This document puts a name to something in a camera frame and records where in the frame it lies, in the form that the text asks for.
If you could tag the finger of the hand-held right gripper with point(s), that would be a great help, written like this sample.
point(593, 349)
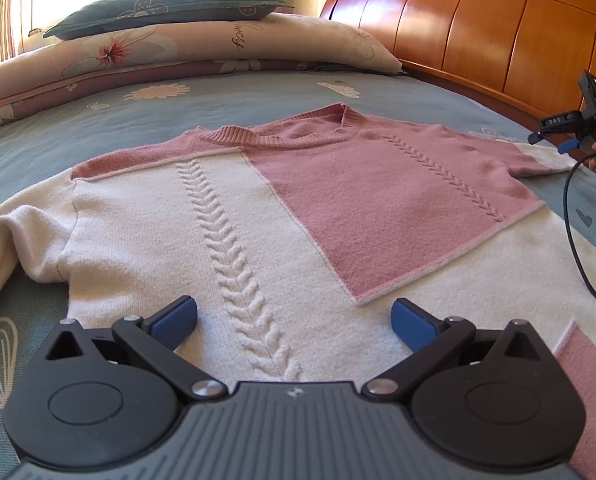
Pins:
point(569, 147)
point(538, 137)

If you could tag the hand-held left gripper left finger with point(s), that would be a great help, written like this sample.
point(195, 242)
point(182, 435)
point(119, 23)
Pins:
point(175, 321)

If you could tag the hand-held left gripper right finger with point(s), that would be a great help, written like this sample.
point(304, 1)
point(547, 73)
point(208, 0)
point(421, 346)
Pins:
point(413, 325)

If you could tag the pink and cream knit sweater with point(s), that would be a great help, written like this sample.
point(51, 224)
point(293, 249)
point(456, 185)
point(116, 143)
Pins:
point(403, 200)

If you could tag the wooden headboard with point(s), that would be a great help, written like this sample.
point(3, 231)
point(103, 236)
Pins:
point(478, 25)

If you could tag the blue floral bed sheet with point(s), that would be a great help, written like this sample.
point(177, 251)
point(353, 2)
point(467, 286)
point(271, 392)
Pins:
point(53, 135)

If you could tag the folded pink floral quilt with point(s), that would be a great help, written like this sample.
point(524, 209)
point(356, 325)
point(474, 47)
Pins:
point(178, 50)

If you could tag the teal floral pillow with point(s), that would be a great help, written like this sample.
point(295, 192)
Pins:
point(168, 12)

